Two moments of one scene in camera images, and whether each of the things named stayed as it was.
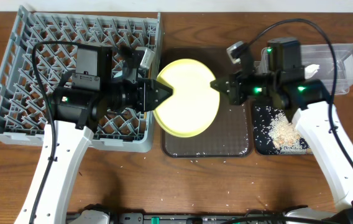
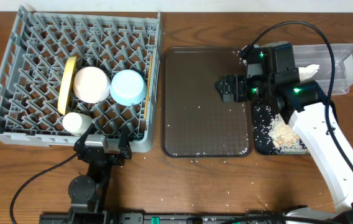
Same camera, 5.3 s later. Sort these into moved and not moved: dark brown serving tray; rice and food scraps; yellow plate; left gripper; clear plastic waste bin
Moved: left gripper; yellow plate
Not moved: rice and food scraps; dark brown serving tray; clear plastic waste bin
